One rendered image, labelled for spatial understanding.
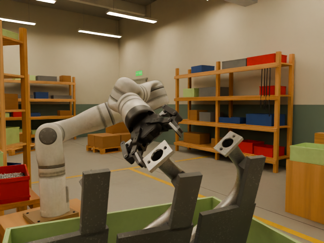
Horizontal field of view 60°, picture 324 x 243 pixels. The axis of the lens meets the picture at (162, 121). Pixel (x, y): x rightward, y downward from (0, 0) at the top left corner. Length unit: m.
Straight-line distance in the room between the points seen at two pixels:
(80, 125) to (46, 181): 0.23
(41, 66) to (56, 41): 1.07
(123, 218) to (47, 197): 0.34
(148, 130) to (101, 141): 6.66
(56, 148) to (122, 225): 0.37
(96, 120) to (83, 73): 10.09
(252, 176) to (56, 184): 0.69
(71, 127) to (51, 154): 0.13
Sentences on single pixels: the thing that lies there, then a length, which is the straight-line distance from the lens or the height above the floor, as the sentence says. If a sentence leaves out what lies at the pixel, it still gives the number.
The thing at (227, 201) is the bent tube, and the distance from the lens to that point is 0.70.
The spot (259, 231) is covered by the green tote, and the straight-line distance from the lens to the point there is 0.83.
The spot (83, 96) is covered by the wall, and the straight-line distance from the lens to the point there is 11.07.
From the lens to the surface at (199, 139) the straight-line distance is 6.97.
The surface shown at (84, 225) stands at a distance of 0.53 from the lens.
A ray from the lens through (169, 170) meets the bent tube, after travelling 0.52.
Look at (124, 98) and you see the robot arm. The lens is 0.73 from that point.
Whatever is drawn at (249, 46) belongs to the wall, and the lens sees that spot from 6.71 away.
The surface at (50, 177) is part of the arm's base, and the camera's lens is 1.07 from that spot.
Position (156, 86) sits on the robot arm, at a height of 1.34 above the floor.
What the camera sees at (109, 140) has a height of 0.33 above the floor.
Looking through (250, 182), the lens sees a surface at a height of 1.10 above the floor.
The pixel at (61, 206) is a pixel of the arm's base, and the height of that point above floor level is 0.90.
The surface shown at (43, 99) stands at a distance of 10.02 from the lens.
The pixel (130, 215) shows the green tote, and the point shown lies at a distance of 0.87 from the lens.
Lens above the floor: 1.27
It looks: 4 degrees down
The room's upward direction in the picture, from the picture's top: straight up
